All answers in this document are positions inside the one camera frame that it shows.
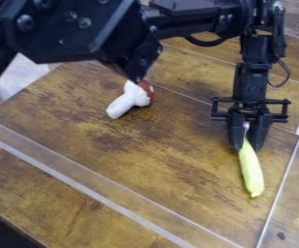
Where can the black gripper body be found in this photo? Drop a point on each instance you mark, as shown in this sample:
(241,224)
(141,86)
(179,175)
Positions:
(248,102)

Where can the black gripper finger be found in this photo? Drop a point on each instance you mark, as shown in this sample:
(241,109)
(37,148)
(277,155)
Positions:
(236,130)
(259,128)

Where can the clear acrylic enclosure wall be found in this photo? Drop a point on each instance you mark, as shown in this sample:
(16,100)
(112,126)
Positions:
(160,161)

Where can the red white toy mushroom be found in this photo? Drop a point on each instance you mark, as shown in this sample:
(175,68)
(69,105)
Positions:
(137,95)

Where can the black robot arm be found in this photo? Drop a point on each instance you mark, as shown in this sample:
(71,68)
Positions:
(119,33)

